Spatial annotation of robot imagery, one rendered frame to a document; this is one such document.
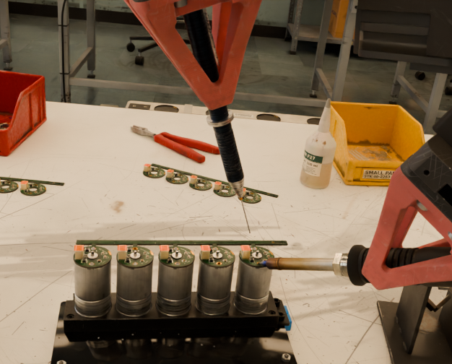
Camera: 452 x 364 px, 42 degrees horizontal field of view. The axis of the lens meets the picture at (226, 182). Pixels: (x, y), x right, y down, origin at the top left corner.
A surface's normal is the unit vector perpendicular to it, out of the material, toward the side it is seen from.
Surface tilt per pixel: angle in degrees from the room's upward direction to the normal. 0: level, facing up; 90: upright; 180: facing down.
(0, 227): 0
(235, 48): 111
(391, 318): 0
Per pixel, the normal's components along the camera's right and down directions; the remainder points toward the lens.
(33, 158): 0.09, -0.89
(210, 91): 0.37, 0.59
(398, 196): -0.72, 0.50
